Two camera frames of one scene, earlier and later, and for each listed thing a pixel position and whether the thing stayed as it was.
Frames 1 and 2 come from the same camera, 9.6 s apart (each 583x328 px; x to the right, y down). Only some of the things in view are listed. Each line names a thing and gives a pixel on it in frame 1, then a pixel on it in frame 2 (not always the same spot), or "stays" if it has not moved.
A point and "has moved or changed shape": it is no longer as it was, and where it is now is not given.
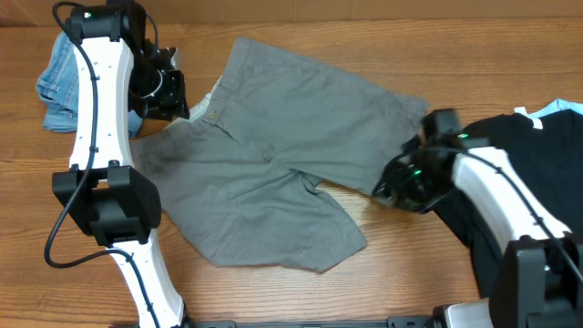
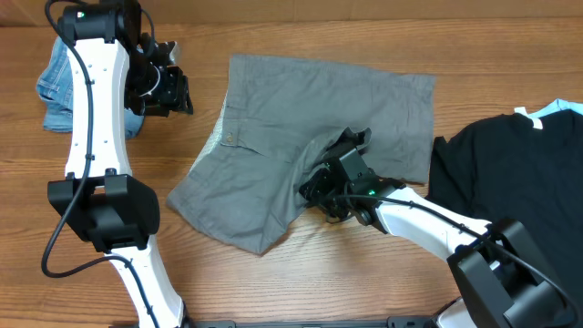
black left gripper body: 154,94 stays
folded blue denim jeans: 58,87 stays
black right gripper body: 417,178 to 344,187
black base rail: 405,322 stays
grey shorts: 236,181 has moved or changed shape
